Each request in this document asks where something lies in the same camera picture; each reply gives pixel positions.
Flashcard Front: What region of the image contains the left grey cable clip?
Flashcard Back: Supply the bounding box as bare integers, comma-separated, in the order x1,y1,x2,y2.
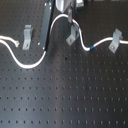
23,25,33,50

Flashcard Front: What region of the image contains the grey cable clip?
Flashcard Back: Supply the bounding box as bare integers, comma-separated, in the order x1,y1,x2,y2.
109,29,123,53
23,25,33,50
66,25,79,45

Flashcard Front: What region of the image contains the dark metal post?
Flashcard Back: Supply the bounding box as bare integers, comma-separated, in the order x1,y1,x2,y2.
40,0,54,50

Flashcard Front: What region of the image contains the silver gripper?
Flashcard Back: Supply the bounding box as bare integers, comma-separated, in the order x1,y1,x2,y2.
55,0,76,23

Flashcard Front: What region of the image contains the right grey cable clip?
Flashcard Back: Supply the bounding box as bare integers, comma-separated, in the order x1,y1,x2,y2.
109,29,123,53

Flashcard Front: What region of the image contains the middle grey cable clip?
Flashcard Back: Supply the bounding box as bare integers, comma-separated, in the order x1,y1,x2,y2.
66,25,79,45

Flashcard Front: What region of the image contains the white cable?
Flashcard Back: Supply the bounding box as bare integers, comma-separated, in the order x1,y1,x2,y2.
0,13,128,70

